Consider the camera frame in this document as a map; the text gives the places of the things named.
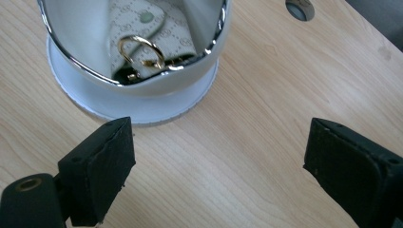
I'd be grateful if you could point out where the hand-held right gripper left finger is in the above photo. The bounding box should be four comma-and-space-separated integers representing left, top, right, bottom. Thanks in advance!
57, 116, 137, 227

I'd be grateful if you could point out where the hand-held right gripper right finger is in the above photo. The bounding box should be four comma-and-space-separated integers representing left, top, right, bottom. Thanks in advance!
302, 117, 403, 228

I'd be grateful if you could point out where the gold key ring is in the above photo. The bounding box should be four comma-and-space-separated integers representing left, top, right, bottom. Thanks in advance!
117, 34, 166, 70

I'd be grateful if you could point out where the white bowl with chrome rim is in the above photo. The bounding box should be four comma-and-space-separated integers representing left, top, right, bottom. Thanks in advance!
36, 0, 233, 98

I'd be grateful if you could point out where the beige patterned key pouch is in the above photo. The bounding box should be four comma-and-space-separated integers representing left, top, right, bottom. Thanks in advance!
108, 0, 198, 86

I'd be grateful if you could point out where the grey desk cable grommet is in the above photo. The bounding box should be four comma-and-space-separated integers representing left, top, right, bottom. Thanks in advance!
284, 0, 316, 23

